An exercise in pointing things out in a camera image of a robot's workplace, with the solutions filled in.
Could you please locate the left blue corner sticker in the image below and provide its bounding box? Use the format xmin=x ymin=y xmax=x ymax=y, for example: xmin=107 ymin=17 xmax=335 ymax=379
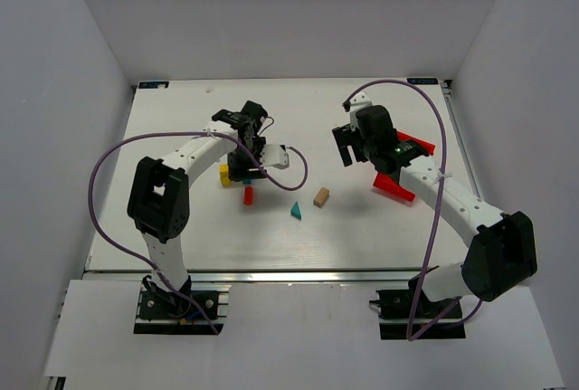
xmin=138 ymin=81 xmax=169 ymax=90

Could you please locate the red cylinder block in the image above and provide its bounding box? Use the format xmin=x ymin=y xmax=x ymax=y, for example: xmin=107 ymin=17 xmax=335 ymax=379
xmin=243 ymin=185 xmax=253 ymax=206

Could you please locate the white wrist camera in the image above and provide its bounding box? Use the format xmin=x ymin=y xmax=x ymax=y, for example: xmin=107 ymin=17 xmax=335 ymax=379
xmin=261 ymin=144 xmax=290 ymax=170
xmin=342 ymin=91 xmax=372 ymax=112

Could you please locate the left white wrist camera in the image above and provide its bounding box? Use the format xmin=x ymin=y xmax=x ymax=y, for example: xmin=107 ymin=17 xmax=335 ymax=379
xmin=261 ymin=144 xmax=290 ymax=170

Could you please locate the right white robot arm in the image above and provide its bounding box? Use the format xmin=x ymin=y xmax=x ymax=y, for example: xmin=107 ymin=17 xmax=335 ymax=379
xmin=333 ymin=101 xmax=537 ymax=302

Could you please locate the blue corner sticker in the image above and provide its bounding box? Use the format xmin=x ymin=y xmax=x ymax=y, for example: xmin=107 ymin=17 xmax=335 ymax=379
xmin=138 ymin=81 xmax=169 ymax=90
xmin=406 ymin=77 xmax=439 ymax=86

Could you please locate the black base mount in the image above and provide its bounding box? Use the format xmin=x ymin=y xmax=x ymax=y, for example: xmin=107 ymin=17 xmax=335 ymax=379
xmin=133 ymin=275 xmax=228 ymax=336
xmin=368 ymin=276 xmax=466 ymax=341

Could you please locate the red plastic bin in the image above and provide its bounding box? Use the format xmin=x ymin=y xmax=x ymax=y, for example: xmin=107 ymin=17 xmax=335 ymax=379
xmin=371 ymin=129 xmax=438 ymax=204

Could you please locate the right blue corner sticker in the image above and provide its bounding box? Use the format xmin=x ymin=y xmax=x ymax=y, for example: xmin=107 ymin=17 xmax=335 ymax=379
xmin=406 ymin=77 xmax=439 ymax=86

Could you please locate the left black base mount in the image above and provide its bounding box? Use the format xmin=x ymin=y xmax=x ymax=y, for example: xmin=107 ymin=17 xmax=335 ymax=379
xmin=133 ymin=275 xmax=228 ymax=336

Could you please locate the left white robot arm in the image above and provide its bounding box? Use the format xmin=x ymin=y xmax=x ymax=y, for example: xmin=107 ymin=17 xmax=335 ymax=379
xmin=128 ymin=100 xmax=268 ymax=292

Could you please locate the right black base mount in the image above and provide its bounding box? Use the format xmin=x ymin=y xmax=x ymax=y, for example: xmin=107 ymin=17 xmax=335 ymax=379
xmin=368 ymin=276 xmax=466 ymax=341

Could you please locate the teal triangle block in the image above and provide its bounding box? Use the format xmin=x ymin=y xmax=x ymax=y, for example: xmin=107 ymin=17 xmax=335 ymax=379
xmin=290 ymin=202 xmax=302 ymax=220

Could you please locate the natural wood block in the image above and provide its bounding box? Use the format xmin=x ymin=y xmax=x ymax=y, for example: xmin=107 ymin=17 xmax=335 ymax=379
xmin=313 ymin=187 xmax=330 ymax=208

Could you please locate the yellow arch block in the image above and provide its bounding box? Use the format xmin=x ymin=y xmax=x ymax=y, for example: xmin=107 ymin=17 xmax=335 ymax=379
xmin=220 ymin=165 xmax=229 ymax=178

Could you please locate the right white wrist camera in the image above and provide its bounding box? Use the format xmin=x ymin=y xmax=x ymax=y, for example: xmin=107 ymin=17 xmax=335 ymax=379
xmin=342 ymin=91 xmax=372 ymax=112

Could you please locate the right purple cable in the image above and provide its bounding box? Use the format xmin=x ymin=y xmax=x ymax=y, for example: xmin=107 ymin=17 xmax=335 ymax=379
xmin=343 ymin=79 xmax=483 ymax=342

